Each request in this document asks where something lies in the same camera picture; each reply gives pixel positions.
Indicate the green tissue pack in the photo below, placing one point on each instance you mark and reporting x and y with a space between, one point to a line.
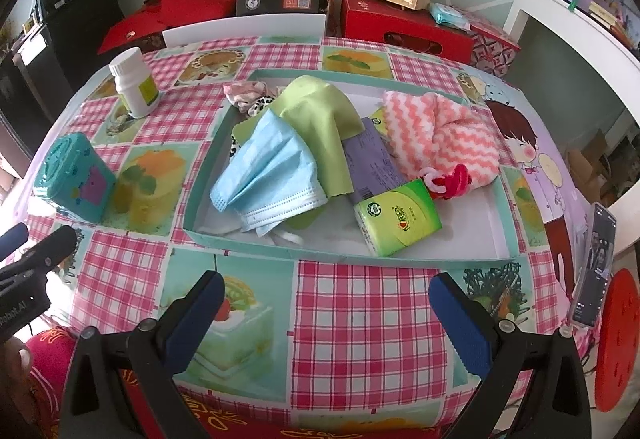
380 121
395 216

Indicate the red patterned box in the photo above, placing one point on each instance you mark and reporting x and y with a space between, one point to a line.
492 49

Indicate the white pill bottle green label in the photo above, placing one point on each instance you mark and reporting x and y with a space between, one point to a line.
132 84

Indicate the black white patterned cloth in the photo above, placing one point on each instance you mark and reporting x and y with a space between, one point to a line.
235 149

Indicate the light green cloth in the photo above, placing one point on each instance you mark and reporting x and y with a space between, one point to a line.
320 119

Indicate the purple packet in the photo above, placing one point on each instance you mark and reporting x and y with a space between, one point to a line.
370 159

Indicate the red pink hair clip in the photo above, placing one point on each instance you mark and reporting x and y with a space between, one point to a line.
447 181

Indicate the cardboard boxes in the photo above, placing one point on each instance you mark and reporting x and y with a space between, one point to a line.
600 164

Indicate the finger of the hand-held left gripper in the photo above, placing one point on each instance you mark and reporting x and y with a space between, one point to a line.
12 241
50 249

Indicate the smartphone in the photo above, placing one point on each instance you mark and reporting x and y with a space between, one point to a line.
595 264

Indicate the person's left hand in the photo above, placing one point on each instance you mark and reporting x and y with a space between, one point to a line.
15 369

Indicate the teal tin box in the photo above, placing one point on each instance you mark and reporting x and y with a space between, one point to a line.
70 179

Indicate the red stool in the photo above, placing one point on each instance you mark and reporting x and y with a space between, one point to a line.
622 339

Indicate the blue face mask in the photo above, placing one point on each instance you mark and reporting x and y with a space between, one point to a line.
265 169

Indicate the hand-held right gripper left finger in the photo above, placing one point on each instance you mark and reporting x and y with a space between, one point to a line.
200 314

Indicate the black box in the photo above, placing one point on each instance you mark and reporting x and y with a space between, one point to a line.
280 3

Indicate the pink white striped towel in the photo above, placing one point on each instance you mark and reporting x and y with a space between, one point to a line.
450 134

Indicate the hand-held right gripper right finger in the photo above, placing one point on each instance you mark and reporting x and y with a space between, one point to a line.
457 319

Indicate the black cabinet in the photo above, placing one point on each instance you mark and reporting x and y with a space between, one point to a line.
35 84

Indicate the white shallow box teal rim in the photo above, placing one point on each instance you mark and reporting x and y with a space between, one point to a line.
460 229

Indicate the red cardboard box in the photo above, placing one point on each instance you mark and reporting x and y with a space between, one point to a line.
400 26

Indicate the wet wipes pack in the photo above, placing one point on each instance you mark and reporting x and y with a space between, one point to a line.
449 15

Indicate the white desk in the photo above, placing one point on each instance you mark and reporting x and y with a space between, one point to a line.
570 24

